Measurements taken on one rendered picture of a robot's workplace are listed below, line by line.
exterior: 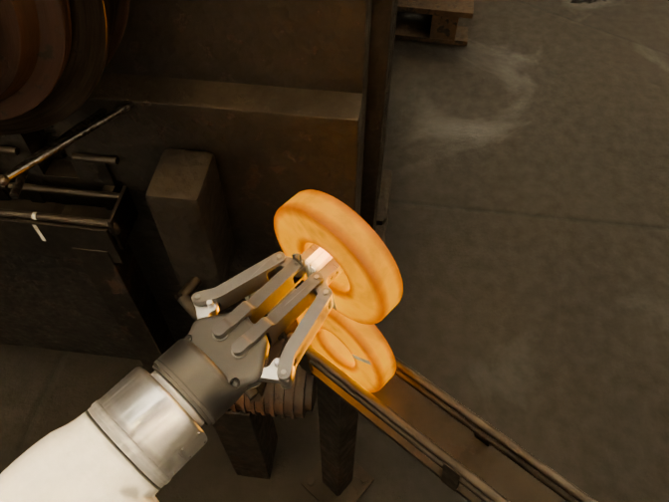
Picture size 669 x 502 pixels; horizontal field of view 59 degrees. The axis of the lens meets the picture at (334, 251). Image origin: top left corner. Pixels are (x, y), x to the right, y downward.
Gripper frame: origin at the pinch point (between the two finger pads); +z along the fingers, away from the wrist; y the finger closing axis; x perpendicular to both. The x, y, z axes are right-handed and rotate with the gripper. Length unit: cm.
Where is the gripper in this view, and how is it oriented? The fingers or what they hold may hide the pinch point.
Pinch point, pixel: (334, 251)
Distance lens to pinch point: 58.8
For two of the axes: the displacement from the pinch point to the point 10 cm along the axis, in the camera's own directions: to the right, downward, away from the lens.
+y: 7.4, 5.4, -4.0
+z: 6.7, -6.3, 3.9
